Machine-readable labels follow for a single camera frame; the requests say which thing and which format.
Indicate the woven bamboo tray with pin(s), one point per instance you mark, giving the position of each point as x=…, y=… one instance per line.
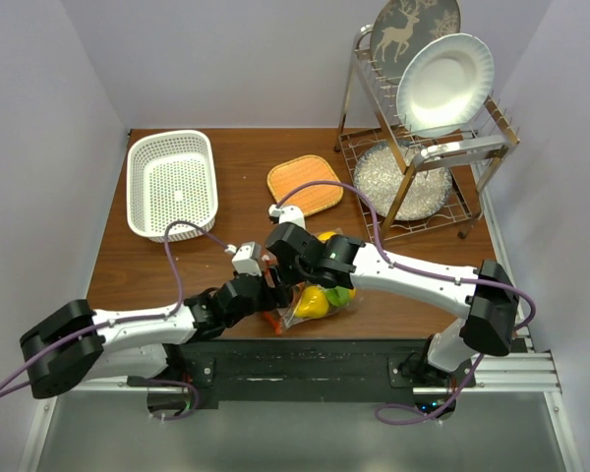
x=291, y=174

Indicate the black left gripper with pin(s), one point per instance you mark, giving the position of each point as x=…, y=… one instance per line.
x=273, y=296

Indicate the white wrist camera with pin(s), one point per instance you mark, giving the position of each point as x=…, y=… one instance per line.
x=247, y=259
x=286, y=214

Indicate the yellow fake pear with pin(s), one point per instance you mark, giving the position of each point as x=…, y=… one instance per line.
x=312, y=304

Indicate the white plastic basket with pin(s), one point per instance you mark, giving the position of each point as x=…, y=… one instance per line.
x=171, y=188

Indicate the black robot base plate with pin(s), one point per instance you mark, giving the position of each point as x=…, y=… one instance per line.
x=205, y=374

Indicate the grey deer plate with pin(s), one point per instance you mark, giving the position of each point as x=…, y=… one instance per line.
x=403, y=28

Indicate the white scalloped plate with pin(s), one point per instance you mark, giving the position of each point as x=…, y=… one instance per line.
x=445, y=85

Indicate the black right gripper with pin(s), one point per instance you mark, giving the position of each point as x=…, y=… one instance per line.
x=284, y=274

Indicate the metal dish rack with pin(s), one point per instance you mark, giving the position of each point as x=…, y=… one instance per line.
x=481, y=145

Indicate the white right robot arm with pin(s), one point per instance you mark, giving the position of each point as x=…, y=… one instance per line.
x=482, y=299

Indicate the clear zip top bag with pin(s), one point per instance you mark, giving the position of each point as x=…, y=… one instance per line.
x=282, y=319

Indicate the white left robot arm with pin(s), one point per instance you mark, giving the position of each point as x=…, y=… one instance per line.
x=77, y=343

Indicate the yellow fake bell pepper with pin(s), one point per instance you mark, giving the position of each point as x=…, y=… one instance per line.
x=325, y=236

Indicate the green fake pepper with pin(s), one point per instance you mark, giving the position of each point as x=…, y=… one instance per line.
x=338, y=296

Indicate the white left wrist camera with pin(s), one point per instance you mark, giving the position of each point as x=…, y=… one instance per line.
x=247, y=259

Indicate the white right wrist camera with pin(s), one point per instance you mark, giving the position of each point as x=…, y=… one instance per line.
x=286, y=214

